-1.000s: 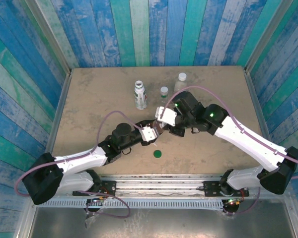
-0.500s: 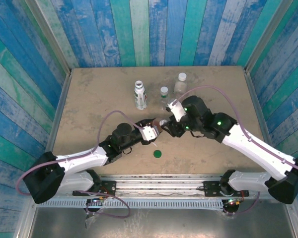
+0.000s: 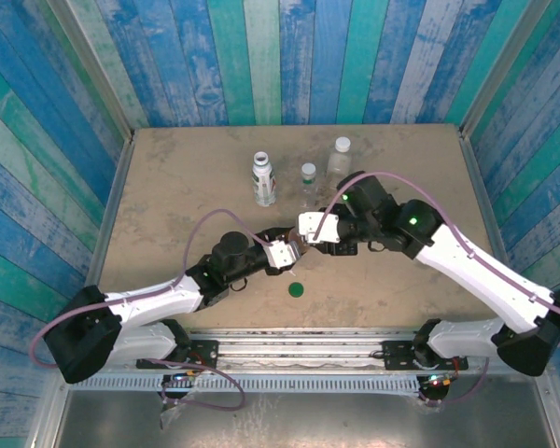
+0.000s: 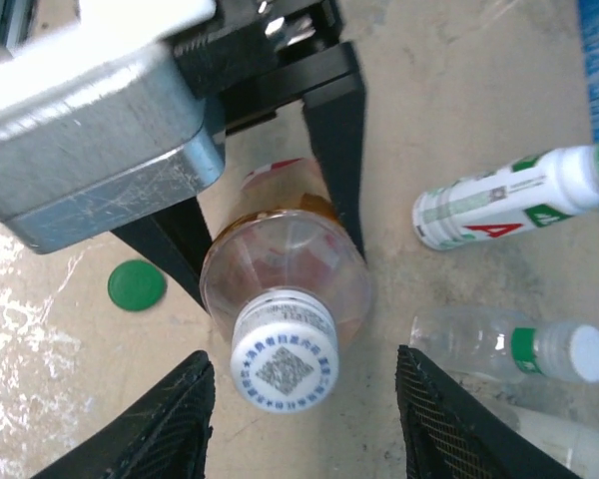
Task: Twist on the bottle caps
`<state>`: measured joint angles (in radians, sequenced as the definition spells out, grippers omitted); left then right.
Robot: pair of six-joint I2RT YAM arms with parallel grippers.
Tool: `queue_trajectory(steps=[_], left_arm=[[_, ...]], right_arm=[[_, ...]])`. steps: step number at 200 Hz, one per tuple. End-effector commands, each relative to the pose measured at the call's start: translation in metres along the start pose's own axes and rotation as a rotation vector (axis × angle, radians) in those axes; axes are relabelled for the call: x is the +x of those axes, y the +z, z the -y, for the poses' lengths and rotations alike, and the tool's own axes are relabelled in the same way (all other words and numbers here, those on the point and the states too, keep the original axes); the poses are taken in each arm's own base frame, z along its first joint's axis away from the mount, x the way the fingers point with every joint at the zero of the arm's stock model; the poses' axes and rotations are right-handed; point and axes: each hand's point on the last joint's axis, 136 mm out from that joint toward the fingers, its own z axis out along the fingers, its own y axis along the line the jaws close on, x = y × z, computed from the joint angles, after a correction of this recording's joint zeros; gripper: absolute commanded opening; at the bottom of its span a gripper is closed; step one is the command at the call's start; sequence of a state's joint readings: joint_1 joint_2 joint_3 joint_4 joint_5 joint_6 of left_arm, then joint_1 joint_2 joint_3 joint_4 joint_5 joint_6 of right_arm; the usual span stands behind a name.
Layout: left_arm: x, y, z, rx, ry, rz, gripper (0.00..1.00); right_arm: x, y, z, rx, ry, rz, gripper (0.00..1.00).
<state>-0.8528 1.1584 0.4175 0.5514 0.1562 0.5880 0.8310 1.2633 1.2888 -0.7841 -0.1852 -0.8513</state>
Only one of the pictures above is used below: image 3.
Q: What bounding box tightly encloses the black round disc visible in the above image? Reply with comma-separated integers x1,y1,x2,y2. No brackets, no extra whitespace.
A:
419,385,449,406

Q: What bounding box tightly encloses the clear plastic bag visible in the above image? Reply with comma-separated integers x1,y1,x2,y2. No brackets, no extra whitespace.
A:
158,382,202,429

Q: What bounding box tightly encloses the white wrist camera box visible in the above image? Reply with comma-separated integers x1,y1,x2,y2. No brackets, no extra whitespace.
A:
265,238,301,271
297,212,341,245

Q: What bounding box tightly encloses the steel sheet panel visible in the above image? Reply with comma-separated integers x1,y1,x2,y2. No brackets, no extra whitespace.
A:
55,390,556,448

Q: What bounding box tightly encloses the aluminium corner post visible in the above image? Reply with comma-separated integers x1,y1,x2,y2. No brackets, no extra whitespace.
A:
459,0,560,137
46,0,135,141

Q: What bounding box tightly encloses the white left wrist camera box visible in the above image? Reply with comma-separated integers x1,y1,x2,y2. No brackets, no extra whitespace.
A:
265,238,301,271

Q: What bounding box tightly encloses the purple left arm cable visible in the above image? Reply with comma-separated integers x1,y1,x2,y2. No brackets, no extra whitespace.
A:
29,208,279,413

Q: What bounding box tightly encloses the white bottle with green label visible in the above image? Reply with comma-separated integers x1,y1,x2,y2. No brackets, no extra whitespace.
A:
250,150,279,208

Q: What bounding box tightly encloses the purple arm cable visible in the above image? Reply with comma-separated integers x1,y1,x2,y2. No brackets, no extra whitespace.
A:
313,171,560,407
29,208,279,413

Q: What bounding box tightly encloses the aluminium table side rail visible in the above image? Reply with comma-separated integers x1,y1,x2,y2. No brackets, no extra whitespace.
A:
457,125,526,281
81,133,137,293

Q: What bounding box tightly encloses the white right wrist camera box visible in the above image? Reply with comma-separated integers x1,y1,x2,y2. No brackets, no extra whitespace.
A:
297,212,341,245

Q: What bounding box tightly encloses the slotted grey cable duct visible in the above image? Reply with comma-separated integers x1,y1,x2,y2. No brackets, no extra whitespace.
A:
69,375,421,394

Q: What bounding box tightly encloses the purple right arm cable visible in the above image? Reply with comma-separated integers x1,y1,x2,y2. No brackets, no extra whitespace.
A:
313,171,560,407

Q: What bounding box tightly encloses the small clear bottle green label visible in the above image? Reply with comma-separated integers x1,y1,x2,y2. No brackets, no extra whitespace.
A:
300,173,319,209

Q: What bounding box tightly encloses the large clear plastic bottle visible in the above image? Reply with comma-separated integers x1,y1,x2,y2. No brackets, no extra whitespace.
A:
325,147,354,181

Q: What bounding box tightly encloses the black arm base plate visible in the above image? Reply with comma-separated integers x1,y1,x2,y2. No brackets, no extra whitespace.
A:
136,339,219,371
383,340,469,371

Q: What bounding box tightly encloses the small controller circuit board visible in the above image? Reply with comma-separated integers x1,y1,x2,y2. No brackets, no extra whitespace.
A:
162,371,204,386
422,371,459,388

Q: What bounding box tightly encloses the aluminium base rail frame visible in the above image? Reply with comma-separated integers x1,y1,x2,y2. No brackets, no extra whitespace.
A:
55,329,550,374

